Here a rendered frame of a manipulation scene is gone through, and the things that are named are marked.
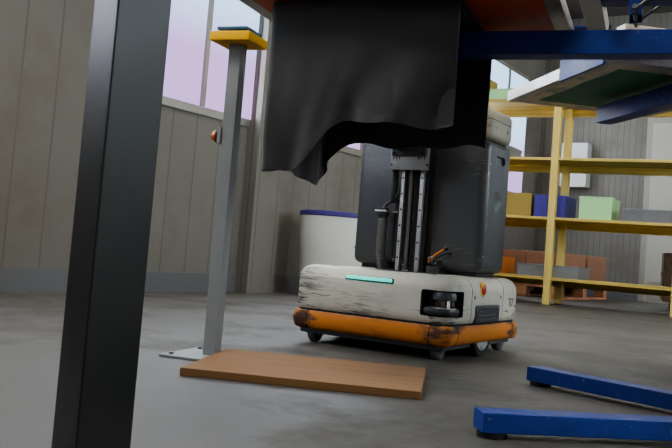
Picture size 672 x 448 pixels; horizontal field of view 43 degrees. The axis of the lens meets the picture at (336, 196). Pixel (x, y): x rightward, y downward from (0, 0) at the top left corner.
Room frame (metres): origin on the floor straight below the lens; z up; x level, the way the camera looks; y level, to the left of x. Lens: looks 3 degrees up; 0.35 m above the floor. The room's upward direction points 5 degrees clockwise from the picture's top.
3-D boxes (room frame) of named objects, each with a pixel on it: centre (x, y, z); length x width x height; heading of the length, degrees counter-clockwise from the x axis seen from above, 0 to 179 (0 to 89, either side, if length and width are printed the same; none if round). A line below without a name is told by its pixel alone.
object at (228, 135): (2.54, 0.33, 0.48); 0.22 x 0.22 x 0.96; 70
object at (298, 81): (2.06, -0.04, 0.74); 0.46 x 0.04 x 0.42; 70
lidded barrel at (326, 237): (6.05, 0.00, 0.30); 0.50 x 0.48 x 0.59; 58
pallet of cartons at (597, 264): (9.44, -2.38, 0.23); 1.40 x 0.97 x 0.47; 148
